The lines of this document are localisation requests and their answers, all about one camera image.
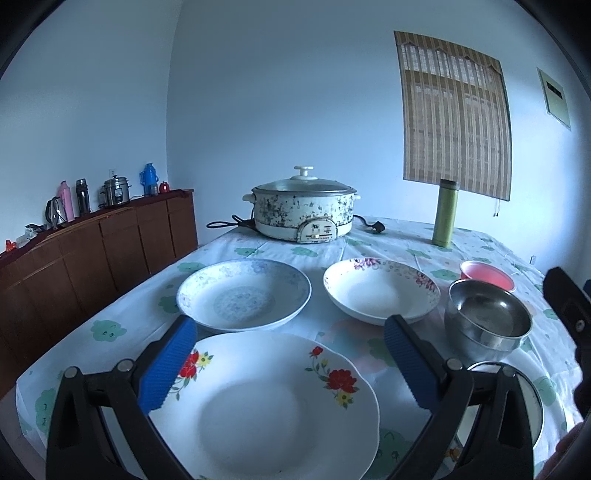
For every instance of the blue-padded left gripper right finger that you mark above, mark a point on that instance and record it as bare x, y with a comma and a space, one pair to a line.
499, 445

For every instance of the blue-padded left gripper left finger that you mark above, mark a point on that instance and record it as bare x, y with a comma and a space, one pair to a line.
100, 426

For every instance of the stainless steel bowl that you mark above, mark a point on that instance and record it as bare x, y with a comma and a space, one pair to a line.
484, 322

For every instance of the pink plastic bowl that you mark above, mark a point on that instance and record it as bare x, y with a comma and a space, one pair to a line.
484, 272

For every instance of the red flower white plate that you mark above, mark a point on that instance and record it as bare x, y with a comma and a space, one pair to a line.
268, 405

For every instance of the pink flower white bowl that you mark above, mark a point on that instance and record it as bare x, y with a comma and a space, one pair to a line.
373, 289

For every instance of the white rimmed enamel bowl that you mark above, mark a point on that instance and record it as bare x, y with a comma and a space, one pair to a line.
531, 396

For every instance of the cloud patterned tablecloth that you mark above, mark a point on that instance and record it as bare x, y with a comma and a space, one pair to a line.
124, 328

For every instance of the green thermos bottle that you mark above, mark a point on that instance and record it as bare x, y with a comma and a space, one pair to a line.
446, 213

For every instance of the brown wooden sideboard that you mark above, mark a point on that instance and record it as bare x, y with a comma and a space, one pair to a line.
61, 278

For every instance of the blue patterned white plate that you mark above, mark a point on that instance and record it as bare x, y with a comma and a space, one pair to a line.
241, 295

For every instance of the steel electric kettle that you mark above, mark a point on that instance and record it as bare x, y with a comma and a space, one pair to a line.
55, 214

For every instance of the bamboo window blind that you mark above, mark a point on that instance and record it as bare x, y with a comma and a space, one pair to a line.
456, 116

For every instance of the black thermos flask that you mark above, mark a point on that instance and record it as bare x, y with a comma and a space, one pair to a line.
82, 196

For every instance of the steel pot on sideboard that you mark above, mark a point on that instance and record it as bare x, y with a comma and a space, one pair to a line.
114, 192

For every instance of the pink thermos bottle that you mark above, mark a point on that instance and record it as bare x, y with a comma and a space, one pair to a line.
64, 194

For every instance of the blue thermos jug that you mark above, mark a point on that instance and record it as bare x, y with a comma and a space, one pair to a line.
149, 180

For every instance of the speckled electric cooking pot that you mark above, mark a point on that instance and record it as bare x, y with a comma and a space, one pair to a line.
303, 208

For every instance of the wall electrical panel box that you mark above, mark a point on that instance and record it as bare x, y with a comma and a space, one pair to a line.
555, 99

